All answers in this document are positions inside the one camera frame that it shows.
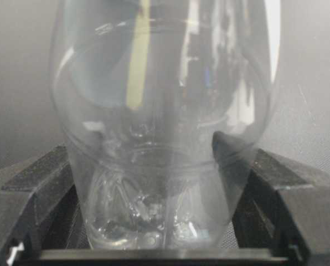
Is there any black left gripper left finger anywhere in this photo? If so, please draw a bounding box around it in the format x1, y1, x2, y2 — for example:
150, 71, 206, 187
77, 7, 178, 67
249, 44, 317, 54
0, 146, 90, 265

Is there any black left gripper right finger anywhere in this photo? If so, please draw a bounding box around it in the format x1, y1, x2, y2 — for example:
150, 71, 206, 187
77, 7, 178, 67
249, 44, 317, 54
212, 131, 330, 265

